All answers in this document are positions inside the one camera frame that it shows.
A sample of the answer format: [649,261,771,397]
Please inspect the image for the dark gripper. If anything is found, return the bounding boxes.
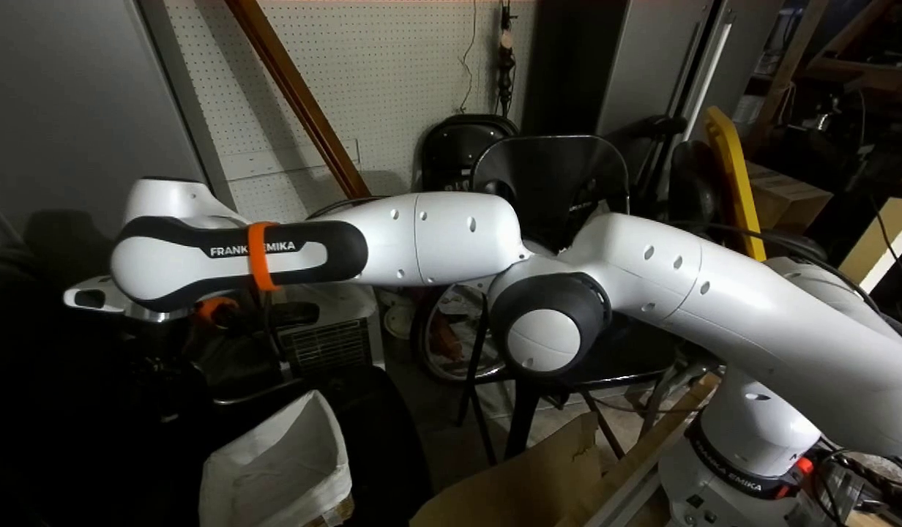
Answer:
[185,296,289,394]

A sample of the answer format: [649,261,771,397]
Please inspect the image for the hanging black cable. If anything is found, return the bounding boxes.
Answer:
[493,0,520,119]

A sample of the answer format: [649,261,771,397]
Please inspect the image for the yellow bar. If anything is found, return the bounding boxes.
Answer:
[705,106,768,261]

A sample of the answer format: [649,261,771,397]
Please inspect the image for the black chair with seat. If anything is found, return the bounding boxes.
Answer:
[471,135,679,457]

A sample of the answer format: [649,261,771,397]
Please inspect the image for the black folding chair behind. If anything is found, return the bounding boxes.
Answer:
[419,114,516,191]

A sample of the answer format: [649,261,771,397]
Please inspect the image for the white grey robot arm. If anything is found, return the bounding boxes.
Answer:
[65,177,902,527]

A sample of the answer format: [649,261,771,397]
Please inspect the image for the white bin with liner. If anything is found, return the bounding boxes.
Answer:
[200,390,355,527]

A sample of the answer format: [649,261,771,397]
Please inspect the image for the black office chair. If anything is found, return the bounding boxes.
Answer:
[0,211,203,527]

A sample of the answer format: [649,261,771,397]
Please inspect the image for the cardboard box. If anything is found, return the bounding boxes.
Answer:
[409,409,608,527]

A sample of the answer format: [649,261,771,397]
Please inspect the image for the long brown wooden plank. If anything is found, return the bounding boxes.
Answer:
[225,0,368,198]

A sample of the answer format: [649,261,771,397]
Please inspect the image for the bicycle wheel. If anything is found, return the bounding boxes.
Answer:
[414,284,504,384]

